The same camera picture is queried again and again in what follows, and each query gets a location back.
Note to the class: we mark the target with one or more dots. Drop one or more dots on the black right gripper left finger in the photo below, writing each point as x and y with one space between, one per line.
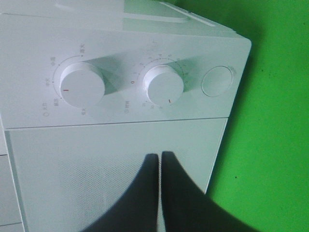
137 209

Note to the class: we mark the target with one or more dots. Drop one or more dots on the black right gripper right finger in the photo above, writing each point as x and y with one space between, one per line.
186 208

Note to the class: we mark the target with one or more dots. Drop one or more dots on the white microwave door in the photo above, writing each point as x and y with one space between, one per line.
67 177

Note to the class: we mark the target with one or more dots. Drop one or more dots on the white microwave knob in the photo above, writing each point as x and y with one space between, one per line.
82 85
163 85

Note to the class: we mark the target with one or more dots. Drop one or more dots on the white microwave oven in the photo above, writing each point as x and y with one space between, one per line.
124 39

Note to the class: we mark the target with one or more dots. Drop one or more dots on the round microwave door button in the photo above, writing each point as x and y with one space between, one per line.
216 81

